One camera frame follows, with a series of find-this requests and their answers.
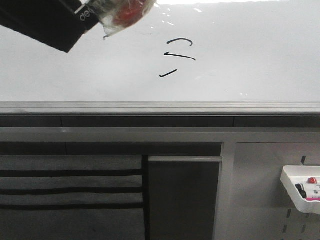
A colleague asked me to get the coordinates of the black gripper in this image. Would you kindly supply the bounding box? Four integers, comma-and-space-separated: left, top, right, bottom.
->
0, 0, 99, 53

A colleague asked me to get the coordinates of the white black-tip whiteboard marker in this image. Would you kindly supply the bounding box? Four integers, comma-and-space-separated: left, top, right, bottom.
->
74, 0, 156, 38

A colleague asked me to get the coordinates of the grey black-striped fabric organizer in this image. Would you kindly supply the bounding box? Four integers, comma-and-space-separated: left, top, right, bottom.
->
0, 155, 150, 240

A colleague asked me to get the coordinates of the grey pegboard panel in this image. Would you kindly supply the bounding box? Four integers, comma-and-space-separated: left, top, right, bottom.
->
214, 142, 320, 240

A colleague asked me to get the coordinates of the white plastic tray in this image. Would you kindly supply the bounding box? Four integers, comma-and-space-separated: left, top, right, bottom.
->
280, 165, 320, 215

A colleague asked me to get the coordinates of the black-capped marker in tray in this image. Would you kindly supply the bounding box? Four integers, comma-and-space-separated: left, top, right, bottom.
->
295, 183, 320, 199

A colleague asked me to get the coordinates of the red-capped marker in tray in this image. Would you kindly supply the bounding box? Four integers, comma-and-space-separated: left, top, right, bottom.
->
307, 177, 320, 185

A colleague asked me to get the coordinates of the pink marker in tray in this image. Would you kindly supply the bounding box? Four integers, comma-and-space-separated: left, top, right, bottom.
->
306, 189, 320, 201

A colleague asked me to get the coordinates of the white whiteboard with metal frame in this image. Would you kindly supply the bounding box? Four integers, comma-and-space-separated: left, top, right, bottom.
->
0, 0, 320, 115

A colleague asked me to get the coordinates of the dark grey panel with rail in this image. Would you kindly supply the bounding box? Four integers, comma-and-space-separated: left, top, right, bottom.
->
148, 156, 220, 240

